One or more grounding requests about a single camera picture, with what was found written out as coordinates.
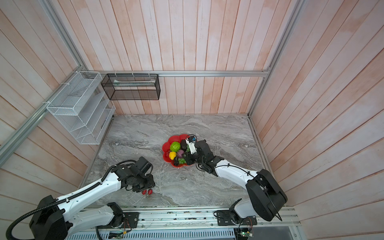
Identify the red cherry pair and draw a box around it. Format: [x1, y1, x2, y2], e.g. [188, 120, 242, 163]
[142, 189, 153, 195]

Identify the green grape bunch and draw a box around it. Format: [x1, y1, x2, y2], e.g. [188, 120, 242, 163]
[178, 158, 186, 165]

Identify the dark avocado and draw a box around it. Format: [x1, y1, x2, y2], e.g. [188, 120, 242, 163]
[180, 139, 189, 152]

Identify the purple fig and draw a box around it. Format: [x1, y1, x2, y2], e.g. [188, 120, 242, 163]
[177, 150, 185, 159]

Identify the green bumpy custard apple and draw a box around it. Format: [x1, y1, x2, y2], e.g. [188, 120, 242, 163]
[170, 142, 181, 153]

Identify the yellow lemon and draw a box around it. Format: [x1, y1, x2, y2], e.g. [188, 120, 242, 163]
[169, 152, 178, 160]

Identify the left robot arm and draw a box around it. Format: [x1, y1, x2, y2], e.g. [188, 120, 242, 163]
[30, 157, 155, 240]

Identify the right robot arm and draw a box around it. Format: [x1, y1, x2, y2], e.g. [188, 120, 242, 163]
[182, 137, 288, 224]

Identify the red flower-shaped fruit bowl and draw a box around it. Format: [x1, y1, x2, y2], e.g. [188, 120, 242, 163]
[162, 134, 189, 168]

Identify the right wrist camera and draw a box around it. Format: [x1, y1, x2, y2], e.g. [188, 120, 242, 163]
[186, 134, 197, 155]

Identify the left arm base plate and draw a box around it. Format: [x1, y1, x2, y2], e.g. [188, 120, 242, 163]
[99, 212, 140, 230]

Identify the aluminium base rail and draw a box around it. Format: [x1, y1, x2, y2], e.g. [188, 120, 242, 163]
[52, 206, 302, 233]

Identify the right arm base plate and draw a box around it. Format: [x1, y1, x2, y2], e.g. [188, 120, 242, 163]
[214, 210, 258, 227]

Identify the white wire mesh shelf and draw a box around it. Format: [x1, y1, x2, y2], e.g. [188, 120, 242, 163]
[47, 72, 116, 145]

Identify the black wire mesh basket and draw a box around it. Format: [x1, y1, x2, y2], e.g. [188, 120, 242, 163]
[101, 73, 161, 101]

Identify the horizontal aluminium frame bar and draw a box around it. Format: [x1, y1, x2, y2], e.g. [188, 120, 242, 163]
[85, 70, 269, 78]

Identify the left aluminium frame bar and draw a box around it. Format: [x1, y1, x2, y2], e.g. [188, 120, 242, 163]
[1, 1, 87, 166]

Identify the black corrugated cable conduit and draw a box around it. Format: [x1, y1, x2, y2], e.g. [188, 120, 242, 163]
[5, 160, 137, 240]

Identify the right aluminium frame bar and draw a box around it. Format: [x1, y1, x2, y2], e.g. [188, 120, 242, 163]
[247, 1, 307, 117]

